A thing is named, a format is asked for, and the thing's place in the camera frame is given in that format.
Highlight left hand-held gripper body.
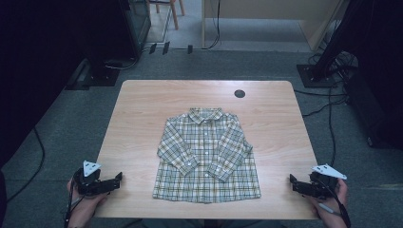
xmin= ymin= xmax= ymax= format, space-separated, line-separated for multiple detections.
xmin=73 ymin=160 xmax=111 ymax=197

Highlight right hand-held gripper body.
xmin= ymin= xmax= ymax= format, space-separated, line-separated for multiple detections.
xmin=302 ymin=162 xmax=348 ymax=200

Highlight plaid button-up shirt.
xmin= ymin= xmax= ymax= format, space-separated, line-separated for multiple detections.
xmin=152 ymin=106 xmax=262 ymax=204

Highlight person's left hand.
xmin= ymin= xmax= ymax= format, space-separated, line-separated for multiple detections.
xmin=67 ymin=179 xmax=110 ymax=228

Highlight person's right hand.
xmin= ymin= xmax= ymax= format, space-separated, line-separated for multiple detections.
xmin=308 ymin=178 xmax=350 ymax=228

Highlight black equipment box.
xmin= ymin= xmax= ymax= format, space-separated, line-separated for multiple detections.
xmin=343 ymin=67 xmax=403 ymax=150

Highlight black flat stand base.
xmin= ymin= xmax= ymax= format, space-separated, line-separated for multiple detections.
xmin=65 ymin=57 xmax=122 ymax=91

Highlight black square stand base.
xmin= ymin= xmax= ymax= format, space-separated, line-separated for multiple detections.
xmin=296 ymin=63 xmax=338 ymax=89

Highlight dark curtain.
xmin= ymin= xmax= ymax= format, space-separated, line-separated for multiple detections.
xmin=0 ymin=0 xmax=93 ymax=167

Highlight black slanted stand pole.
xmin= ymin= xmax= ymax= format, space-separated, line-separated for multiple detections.
xmin=312 ymin=0 xmax=374 ymax=82

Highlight dark glass cabinet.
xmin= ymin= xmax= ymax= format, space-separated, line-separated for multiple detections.
xmin=119 ymin=0 xmax=152 ymax=59

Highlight wooden chair legs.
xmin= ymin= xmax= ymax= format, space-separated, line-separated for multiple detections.
xmin=146 ymin=0 xmax=186 ymax=31

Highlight light wooden desk panel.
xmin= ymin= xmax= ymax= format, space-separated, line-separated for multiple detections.
xmin=201 ymin=0 xmax=350 ymax=51

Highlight grey right cable plug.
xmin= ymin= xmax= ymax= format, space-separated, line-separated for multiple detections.
xmin=317 ymin=202 xmax=342 ymax=219

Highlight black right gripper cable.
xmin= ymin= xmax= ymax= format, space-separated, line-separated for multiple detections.
xmin=317 ymin=180 xmax=352 ymax=228

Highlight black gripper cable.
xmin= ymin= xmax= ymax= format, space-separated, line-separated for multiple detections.
xmin=317 ymin=180 xmax=352 ymax=228
xmin=64 ymin=169 xmax=84 ymax=228

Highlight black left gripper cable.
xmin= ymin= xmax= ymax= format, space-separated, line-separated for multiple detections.
xmin=64 ymin=169 xmax=84 ymax=228

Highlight long black floor cable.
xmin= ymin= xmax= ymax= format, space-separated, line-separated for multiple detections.
xmin=325 ymin=85 xmax=337 ymax=169

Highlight black curved floor cable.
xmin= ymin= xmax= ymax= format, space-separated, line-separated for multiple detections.
xmin=6 ymin=126 xmax=47 ymax=203

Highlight white floor cable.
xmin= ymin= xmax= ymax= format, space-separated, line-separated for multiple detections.
xmin=104 ymin=56 xmax=141 ymax=71

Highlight black hanging cable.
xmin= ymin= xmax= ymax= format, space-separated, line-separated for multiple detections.
xmin=202 ymin=0 xmax=222 ymax=50

